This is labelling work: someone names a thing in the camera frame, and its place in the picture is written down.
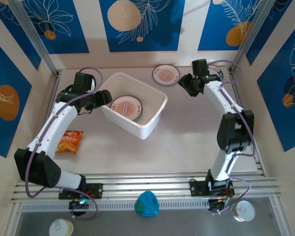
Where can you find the silver tin can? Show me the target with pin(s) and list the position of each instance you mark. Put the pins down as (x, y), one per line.
(243, 211)

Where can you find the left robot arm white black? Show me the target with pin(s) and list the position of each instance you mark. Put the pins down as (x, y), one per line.
(39, 169)

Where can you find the aluminium frame post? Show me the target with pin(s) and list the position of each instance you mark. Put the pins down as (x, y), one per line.
(248, 32)
(32, 34)

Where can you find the white plastic bin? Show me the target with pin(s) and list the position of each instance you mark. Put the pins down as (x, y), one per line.
(147, 98)

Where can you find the black controller board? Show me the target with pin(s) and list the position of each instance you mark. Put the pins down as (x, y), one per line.
(215, 205)
(76, 204)

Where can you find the yellow tin can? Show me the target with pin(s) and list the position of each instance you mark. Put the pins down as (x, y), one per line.
(61, 228)

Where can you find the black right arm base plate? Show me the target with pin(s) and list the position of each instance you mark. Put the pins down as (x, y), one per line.
(197, 188)

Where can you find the blue rounded triangular object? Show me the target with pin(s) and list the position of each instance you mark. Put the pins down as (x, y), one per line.
(146, 204)

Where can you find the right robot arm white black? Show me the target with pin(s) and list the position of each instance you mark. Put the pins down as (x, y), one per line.
(233, 132)

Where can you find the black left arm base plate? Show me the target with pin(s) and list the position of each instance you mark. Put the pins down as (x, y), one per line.
(96, 190)

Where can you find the orange sunburst plate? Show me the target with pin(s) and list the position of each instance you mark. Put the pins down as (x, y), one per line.
(166, 75)
(126, 108)

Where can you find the green lettered rim plate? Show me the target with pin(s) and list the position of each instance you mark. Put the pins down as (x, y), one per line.
(216, 68)

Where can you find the orange chip bag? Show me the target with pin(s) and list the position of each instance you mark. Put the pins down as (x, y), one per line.
(68, 142)

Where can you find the aluminium mounting rails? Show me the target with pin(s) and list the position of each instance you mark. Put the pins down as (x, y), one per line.
(147, 186)

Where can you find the aluminium side rail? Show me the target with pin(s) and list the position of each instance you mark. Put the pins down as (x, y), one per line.
(57, 78)
(260, 167)

